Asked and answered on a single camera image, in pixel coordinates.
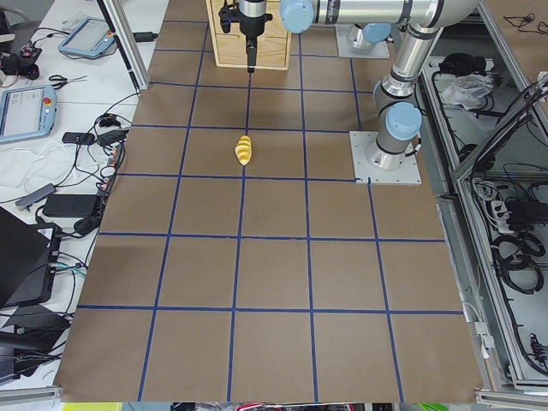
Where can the teach pendant near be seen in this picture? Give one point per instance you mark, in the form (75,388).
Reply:
(27,113)

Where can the white crumpled cloth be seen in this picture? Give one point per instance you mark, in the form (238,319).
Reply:
(468,91)

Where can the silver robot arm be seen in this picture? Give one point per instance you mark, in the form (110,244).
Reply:
(368,35)
(399,120)

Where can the teach pendant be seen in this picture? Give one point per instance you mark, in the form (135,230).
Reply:
(91,39)
(27,113)

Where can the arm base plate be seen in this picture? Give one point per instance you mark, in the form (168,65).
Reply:
(373,166)
(378,51)

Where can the black handled scissors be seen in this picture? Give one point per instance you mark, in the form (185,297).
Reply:
(58,81)

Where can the wooden drawer cabinet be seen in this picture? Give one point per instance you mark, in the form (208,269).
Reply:
(233,49)

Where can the toy bread loaf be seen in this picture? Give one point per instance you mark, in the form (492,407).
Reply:
(244,150)

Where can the black power brick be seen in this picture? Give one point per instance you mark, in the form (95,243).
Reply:
(70,205)

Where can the teach pendant far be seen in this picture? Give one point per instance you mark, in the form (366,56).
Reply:
(91,39)

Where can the black laptop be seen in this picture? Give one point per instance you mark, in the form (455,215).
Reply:
(28,253)

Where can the aluminium frame post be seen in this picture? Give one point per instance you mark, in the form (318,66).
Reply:
(117,21)

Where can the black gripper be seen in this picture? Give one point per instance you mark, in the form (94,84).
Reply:
(252,23)

